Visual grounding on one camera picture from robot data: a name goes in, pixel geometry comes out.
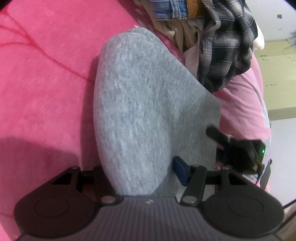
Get grey garment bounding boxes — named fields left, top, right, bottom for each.
left=93, top=28, right=221, bottom=199

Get pink floral bed sheet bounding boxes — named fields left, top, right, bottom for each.
left=0, top=0, right=186, bottom=241

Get blue denim jeans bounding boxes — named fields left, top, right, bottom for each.
left=149, top=0, right=189, bottom=21

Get black white plaid shirt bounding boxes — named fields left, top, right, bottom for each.
left=198, top=1, right=258, bottom=93

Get pink grey pillow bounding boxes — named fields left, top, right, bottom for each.
left=214, top=51, right=271, bottom=192

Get beige clothes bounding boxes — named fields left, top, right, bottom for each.
left=140, top=1, right=205, bottom=77

